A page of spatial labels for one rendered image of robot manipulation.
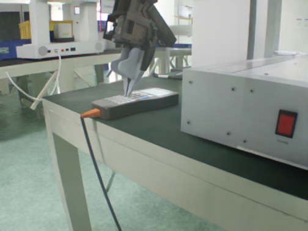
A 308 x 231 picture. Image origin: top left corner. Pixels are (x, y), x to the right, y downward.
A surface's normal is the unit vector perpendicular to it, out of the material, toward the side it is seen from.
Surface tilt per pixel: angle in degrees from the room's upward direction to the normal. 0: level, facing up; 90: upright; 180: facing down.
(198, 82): 90
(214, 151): 0
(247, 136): 90
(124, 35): 90
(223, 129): 90
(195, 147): 0
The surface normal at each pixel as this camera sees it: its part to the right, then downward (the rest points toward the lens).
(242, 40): -0.66, 0.24
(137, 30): 0.68, 0.24
